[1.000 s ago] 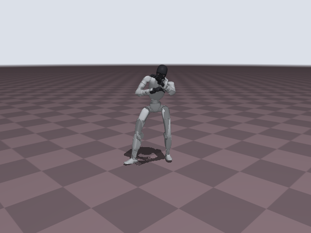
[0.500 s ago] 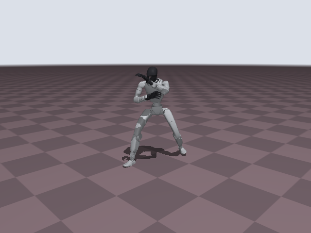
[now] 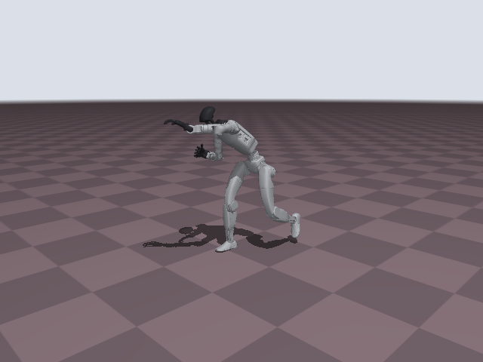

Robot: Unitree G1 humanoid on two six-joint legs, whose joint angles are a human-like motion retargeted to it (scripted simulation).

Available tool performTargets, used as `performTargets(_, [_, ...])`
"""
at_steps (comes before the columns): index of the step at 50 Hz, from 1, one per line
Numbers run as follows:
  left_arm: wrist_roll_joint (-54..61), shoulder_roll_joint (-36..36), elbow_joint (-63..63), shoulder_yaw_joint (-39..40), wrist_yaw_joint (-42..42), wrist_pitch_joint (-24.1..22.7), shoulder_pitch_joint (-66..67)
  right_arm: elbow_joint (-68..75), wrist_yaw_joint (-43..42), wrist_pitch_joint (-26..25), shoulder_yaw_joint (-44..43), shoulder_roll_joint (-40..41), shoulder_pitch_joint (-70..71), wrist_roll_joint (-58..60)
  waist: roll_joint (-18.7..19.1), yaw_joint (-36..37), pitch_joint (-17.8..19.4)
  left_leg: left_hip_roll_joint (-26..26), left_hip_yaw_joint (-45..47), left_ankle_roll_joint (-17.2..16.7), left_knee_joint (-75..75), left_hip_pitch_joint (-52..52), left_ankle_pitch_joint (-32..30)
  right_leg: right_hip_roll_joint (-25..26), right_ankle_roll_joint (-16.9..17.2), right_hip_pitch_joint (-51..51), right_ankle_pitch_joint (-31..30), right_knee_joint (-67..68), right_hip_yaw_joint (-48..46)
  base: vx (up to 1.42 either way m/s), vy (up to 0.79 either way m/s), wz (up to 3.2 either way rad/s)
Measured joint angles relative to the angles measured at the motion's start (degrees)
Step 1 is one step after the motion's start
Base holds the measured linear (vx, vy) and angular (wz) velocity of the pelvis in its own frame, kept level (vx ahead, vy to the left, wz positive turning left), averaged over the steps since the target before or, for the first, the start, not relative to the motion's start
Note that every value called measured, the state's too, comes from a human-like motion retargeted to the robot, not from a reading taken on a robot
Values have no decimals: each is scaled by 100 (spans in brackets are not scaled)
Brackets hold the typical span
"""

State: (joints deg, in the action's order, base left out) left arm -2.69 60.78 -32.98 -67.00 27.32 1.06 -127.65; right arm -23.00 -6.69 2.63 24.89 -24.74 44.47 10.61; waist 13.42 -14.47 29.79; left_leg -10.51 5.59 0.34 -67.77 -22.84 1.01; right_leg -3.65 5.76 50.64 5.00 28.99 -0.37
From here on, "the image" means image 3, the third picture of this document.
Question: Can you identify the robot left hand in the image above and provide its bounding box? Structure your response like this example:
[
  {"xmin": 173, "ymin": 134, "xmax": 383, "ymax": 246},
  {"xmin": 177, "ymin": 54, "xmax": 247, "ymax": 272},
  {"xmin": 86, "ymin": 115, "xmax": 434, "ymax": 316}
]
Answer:
[{"xmin": 164, "ymin": 119, "xmax": 193, "ymax": 132}]

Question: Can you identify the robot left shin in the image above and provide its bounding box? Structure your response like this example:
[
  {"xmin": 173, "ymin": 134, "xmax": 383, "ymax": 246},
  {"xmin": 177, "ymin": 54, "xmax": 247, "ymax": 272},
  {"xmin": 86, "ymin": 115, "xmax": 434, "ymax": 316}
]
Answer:
[{"xmin": 271, "ymin": 207, "xmax": 296, "ymax": 224}]

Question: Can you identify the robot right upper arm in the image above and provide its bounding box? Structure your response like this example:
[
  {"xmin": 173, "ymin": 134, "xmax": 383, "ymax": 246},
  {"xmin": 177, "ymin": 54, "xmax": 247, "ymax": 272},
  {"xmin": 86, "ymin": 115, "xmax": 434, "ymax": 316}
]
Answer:
[{"xmin": 213, "ymin": 131, "xmax": 223, "ymax": 161}]

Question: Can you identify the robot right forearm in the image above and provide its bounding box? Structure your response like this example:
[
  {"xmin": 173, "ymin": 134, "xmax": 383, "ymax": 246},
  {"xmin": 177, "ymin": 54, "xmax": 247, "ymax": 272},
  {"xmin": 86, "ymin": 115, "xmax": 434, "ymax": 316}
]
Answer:
[{"xmin": 206, "ymin": 152, "xmax": 218, "ymax": 161}]

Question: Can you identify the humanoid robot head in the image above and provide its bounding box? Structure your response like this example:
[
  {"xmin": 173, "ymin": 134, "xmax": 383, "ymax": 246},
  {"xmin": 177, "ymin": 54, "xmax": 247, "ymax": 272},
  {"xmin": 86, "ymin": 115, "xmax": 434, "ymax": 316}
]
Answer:
[{"xmin": 199, "ymin": 106, "xmax": 228, "ymax": 128}]

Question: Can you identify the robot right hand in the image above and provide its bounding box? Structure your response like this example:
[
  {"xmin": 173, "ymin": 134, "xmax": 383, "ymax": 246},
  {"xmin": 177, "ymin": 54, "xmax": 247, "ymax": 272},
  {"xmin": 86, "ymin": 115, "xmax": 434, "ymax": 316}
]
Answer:
[{"xmin": 194, "ymin": 144, "xmax": 209, "ymax": 158}]

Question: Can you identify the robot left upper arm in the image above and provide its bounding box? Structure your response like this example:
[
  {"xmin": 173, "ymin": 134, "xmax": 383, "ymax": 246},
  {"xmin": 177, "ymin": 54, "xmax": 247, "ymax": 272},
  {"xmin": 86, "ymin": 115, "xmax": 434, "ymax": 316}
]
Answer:
[{"xmin": 214, "ymin": 121, "xmax": 240, "ymax": 136}]

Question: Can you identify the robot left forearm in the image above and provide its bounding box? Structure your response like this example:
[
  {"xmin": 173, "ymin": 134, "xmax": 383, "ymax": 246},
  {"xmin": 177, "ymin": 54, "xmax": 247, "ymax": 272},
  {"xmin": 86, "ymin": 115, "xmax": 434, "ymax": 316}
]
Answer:
[{"xmin": 186, "ymin": 124, "xmax": 223, "ymax": 134}]

